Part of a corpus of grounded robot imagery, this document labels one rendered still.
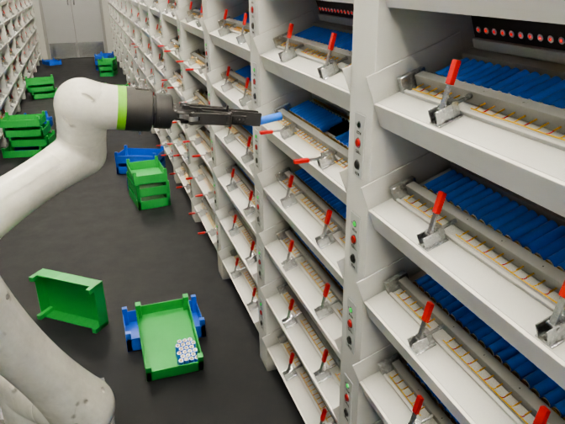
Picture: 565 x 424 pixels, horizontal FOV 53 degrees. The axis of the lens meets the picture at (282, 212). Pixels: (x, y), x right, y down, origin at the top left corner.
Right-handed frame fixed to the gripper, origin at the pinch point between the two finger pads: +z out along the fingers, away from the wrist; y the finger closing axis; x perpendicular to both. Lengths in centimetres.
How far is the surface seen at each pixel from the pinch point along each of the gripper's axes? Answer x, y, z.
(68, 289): 96, 97, -38
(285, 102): 1.7, 35.2, 22.1
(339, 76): -12.7, -12.6, 15.8
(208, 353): 101, 52, 12
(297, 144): 7.8, 9.4, 17.5
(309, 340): 65, 6, 29
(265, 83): -3.0, 35.5, 15.3
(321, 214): 24.2, 1.9, 24.2
